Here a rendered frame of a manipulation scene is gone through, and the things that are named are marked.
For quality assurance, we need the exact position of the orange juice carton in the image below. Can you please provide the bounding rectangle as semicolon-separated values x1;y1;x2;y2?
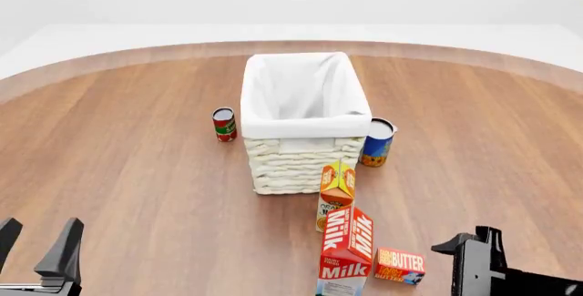
315;159;357;234

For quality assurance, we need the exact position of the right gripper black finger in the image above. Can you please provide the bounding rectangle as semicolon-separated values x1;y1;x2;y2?
475;225;508;270
430;232;507;296

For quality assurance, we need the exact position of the white woven basket cloth liner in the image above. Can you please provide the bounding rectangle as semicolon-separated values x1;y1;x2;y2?
240;51;373;196

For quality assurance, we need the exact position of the red milk carton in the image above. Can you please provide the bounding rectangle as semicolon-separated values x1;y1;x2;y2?
316;203;375;296

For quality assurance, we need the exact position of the blue tin with yellow print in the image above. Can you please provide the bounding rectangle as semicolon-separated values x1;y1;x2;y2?
359;117;399;168

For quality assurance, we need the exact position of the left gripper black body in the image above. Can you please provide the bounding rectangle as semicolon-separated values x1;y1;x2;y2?
0;280;84;296

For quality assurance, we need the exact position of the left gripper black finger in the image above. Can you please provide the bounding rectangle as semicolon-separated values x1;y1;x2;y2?
0;217;24;273
34;217;86;285

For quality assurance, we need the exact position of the orange butter box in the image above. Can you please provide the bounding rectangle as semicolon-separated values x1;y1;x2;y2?
373;246;427;286

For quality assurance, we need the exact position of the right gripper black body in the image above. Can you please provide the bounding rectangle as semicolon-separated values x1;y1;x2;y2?
487;267;583;296

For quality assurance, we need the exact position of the red tomato tin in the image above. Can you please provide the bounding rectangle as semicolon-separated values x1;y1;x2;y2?
211;107;239;143

